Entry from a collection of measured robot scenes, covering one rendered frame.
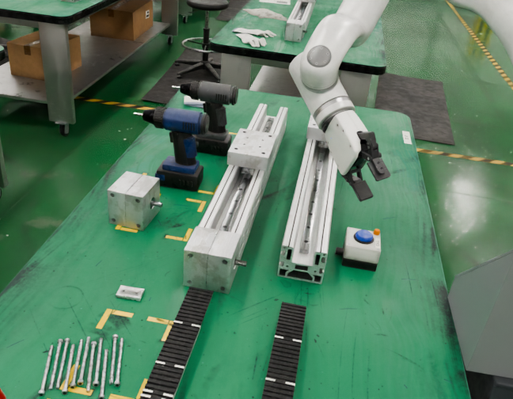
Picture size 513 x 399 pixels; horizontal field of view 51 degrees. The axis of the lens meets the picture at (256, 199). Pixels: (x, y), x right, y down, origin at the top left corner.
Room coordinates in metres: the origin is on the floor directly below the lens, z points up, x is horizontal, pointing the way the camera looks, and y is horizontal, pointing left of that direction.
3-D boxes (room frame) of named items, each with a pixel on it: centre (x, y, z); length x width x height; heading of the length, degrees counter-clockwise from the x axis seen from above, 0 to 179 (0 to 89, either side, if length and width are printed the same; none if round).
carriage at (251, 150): (1.35, 0.03, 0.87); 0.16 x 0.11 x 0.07; 173
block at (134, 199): (1.11, 0.29, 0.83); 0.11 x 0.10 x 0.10; 79
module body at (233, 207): (1.35, 0.03, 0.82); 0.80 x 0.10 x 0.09; 173
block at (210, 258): (0.91, 0.07, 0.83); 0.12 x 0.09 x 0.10; 83
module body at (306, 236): (1.33, -0.16, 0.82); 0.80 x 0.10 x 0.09; 173
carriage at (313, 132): (1.58, -0.19, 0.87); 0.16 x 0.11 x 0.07; 173
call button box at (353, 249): (1.04, -0.25, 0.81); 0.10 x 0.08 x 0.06; 83
